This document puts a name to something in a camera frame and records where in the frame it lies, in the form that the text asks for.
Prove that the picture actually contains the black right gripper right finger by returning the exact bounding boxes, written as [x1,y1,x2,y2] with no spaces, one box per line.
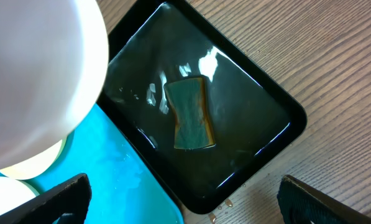
[277,175,371,224]

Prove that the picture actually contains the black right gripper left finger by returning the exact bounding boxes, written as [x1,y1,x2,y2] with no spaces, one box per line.
[0,173,91,224]

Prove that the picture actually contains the green yellow sponge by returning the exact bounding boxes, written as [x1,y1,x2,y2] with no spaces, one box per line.
[164,77,215,150]

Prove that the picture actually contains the teal plastic tray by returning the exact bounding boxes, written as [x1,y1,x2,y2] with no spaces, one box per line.
[0,103,185,224]

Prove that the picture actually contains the black water tray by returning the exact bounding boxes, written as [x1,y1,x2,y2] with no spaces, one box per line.
[98,0,307,214]

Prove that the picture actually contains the yellow-green plate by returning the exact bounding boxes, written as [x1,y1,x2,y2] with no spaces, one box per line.
[0,133,73,180]

